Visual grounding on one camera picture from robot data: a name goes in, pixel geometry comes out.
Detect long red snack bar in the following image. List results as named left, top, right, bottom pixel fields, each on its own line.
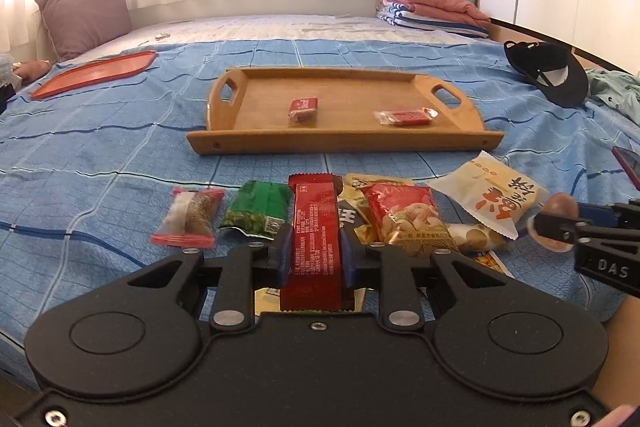
left=279, top=174, right=355, bottom=312

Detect blue checked bedsheet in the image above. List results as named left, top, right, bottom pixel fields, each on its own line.
left=0, top=38, right=640, bottom=390

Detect wooden bed frame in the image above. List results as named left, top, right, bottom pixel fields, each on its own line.
left=489, top=18, right=640, bottom=75

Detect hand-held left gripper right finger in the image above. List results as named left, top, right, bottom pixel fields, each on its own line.
left=340, top=227, right=506, bottom=331

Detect dark red phone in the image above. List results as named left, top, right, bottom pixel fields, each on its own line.
left=612, top=146, right=640, bottom=191

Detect yellow snack packet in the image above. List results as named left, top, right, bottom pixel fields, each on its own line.
left=336, top=173, right=416, bottom=248

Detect pink brown cloth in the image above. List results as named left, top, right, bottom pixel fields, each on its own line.
left=12, top=59, right=52, bottom=82

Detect dark cloth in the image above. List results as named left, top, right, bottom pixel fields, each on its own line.
left=0, top=82, right=18, bottom=114

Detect white patterned mattress cover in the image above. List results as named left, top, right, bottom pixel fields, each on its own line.
left=59, top=14, right=502, bottom=60

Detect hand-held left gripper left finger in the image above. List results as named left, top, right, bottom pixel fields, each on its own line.
left=122, top=223, right=296, bottom=331

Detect clear packet of round cookies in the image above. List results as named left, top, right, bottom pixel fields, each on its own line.
left=444, top=223, right=507, bottom=254

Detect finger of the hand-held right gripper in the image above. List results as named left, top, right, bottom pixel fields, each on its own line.
left=533, top=211, right=594, bottom=251
left=579, top=201, right=640, bottom=223

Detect red packet with clear ends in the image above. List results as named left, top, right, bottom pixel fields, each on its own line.
left=374, top=107, right=439, bottom=128

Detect folded striped blanket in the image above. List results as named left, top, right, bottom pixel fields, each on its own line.
left=376, top=0, right=492, bottom=40

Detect green garment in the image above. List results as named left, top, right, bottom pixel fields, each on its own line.
left=584, top=68, right=640, bottom=126

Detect red plastic lid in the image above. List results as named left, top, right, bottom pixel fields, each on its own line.
left=30, top=50, right=158, bottom=102

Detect small red snack packet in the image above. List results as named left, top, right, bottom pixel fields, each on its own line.
left=287, top=97, right=321, bottom=125

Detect jelly cup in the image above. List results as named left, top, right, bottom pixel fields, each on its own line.
left=529, top=194, right=581, bottom=254

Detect pink clear snack packet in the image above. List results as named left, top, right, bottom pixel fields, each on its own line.
left=150, top=188, right=227, bottom=249

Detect red peanut packet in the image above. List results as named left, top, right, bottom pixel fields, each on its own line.
left=359, top=183, right=460, bottom=259

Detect black cap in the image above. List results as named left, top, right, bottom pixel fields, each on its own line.
left=503, top=40, right=591, bottom=109

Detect white packet with orange print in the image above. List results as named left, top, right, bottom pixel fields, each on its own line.
left=427, top=151, right=548, bottom=241

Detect folded clothes pile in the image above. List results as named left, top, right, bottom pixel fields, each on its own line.
left=380, top=0, right=492, bottom=26

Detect green snack packet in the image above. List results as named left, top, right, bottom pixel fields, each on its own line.
left=219, top=180, right=292, bottom=240

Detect wooden tray with handles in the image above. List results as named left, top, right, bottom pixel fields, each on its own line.
left=186, top=68, right=505, bottom=156

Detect purple pillow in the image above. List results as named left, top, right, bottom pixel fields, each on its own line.
left=34, top=0, right=134, bottom=63

